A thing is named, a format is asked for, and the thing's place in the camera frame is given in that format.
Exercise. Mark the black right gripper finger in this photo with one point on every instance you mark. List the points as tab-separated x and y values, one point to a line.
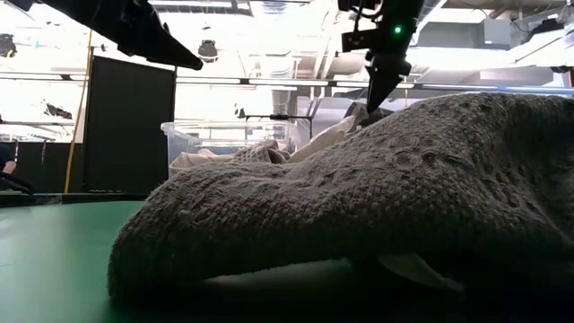
379	94

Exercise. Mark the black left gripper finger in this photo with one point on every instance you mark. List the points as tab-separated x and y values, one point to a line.
152	36

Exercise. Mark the plain white towel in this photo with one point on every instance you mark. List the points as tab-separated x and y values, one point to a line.
323	141

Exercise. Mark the dark gray knit towel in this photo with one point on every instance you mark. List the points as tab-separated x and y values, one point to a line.
359	188

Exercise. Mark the light gray towel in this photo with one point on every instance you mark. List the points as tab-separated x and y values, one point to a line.
260	152

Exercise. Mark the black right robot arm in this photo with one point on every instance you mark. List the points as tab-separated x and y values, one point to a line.
399	18

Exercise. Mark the black standing panel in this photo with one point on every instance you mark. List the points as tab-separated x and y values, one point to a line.
125	134

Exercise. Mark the clear plastic bin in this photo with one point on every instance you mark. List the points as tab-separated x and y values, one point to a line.
188	134

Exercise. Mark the person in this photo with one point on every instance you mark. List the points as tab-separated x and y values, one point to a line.
4	152

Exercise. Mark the person's hand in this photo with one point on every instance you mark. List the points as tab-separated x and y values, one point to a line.
9	167

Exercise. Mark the green table mat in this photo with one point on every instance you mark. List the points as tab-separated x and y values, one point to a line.
54	251

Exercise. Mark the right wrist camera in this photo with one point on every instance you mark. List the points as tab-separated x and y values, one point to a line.
356	41

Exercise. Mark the black wall fixture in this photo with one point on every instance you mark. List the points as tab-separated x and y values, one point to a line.
58	112

